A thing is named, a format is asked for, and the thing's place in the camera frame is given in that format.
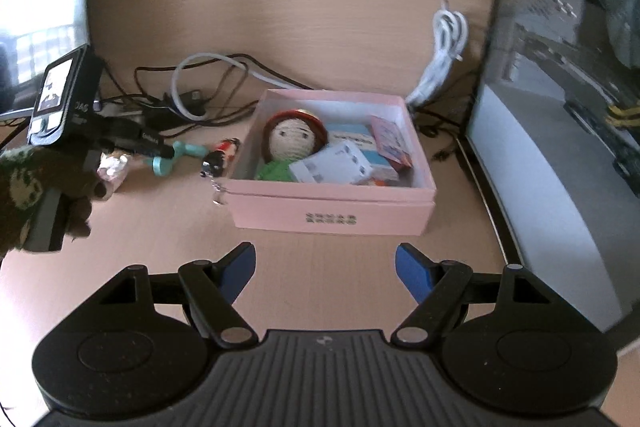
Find crochet doll with red hat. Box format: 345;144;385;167
254;108;329;182

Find pink cardboard box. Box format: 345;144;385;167
220;88;437;237

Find black power adapter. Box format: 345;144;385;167
139;91;207;130

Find blue white wipes packet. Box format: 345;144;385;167
289;141;374;186
327;123;401;182

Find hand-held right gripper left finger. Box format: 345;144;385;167
82;242;257;348

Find teal plastic toy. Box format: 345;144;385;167
144;142;207;178

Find bundled white cable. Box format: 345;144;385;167
375;0;469;108

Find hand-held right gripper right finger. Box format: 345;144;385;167
392;243;566;347

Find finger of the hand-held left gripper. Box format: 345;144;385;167
117;141;176;159

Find glass sided computer case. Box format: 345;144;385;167
464;0;640;335

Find black cable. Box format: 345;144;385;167
134;53;261;128

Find pink lace item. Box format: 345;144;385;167
96;151;134;194

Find small figure keychain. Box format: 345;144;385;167
201;137;242;208

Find grey cable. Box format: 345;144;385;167
171;52;303;118

